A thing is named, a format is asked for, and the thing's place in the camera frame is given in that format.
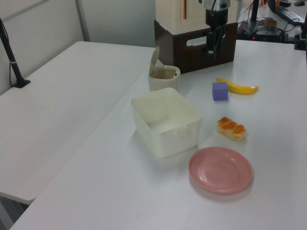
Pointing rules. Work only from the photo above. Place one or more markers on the black computer monitor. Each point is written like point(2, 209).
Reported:
point(272, 4)

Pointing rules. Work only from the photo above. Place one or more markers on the white plastic storage box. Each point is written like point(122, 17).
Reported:
point(168, 129)

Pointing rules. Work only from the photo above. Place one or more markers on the toy bread with orange glaze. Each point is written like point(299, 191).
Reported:
point(231, 129)

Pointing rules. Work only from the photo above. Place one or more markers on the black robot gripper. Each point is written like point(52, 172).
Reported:
point(217, 18)

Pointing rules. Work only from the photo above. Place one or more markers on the small brown cardboard box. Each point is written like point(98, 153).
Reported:
point(270, 23)

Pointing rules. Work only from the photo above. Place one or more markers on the grey partition frame post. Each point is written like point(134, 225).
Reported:
point(82, 20)

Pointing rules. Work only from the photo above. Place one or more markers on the black monitor stand pole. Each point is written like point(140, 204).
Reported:
point(254, 12)

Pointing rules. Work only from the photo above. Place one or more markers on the black electronics box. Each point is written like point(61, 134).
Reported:
point(267, 34)

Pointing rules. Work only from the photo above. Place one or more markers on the dark brown wooden box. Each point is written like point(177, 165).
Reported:
point(192, 55)

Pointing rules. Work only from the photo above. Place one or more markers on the black clamp mount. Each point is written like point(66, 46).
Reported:
point(301, 40)

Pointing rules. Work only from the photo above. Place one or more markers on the beige mini trash can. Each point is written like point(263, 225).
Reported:
point(165, 79)

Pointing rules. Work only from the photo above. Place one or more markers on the black camera pole with clamp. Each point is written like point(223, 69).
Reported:
point(10, 57)

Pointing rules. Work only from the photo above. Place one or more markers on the black computer keyboard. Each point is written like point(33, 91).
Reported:
point(289, 14)

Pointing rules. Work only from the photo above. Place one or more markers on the yellow toy banana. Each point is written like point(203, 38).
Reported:
point(239, 88)

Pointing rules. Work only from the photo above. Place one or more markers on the purple cube block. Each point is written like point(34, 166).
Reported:
point(220, 91)

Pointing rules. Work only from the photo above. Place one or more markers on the pink plastic plate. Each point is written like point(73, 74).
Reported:
point(220, 173)

